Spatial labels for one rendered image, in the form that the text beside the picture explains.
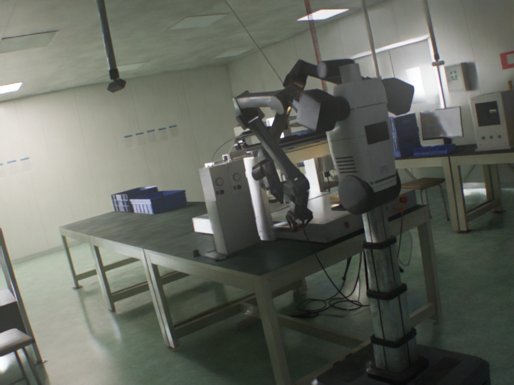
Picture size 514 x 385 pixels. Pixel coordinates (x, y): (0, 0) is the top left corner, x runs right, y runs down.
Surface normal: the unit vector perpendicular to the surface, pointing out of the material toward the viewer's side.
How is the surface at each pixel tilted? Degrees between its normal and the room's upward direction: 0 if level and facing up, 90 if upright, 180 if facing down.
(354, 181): 90
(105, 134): 90
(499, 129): 90
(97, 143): 90
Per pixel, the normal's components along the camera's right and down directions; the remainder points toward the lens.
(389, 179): 0.61, -0.01
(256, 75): -0.80, 0.25
